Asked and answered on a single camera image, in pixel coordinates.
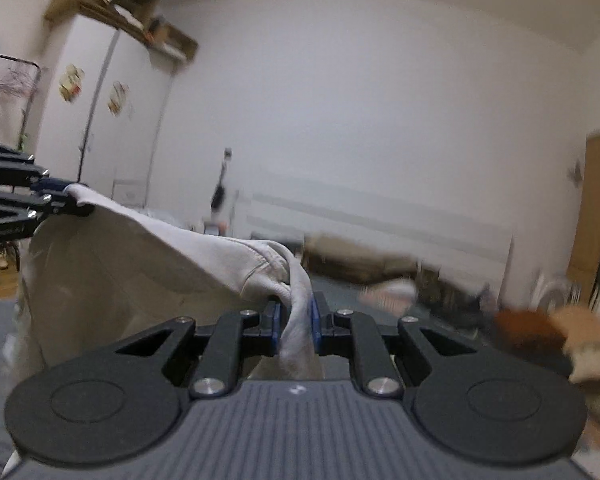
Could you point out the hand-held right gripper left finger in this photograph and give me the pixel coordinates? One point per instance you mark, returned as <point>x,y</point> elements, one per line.
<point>276,327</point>

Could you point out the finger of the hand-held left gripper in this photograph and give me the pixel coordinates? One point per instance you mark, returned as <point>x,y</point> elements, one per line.
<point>55,205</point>
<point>55,186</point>

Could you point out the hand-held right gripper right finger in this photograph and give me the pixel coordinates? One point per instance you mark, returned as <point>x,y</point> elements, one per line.
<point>314,325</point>

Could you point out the white shirt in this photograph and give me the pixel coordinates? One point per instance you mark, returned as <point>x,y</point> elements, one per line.
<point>130,260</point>

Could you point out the black clothes rack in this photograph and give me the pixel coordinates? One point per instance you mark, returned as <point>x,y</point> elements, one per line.
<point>15,59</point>

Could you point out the white wardrobe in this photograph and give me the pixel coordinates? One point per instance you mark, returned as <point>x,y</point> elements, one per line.
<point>65,150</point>

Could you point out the folded khaki blanket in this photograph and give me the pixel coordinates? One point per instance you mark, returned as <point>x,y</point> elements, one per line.
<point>350,257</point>

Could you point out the cartoon animal sticker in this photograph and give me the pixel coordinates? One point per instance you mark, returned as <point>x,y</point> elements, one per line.
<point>117,97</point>
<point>71,82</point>

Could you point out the white bed headboard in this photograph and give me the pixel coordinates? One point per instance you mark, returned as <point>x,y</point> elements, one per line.
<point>380,215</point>

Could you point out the small cardboard box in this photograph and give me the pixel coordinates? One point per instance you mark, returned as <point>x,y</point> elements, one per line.
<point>180,42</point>

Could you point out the white fan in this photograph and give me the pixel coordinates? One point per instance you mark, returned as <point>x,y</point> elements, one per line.
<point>555,290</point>

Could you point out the dark wall hook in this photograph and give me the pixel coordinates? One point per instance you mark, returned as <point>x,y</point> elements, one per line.
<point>227,152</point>

